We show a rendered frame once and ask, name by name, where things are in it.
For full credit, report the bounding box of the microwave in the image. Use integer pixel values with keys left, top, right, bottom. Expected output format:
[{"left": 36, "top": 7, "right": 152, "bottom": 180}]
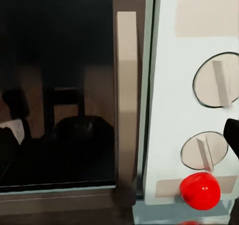
[{"left": 0, "top": 0, "right": 239, "bottom": 216}]

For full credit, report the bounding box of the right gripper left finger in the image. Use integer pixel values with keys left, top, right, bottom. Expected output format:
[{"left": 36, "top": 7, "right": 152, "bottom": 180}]
[{"left": 0, "top": 118, "right": 26, "bottom": 178}]

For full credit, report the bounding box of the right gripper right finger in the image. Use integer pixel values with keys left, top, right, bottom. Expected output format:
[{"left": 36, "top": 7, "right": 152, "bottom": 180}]
[{"left": 223, "top": 118, "right": 239, "bottom": 158}]

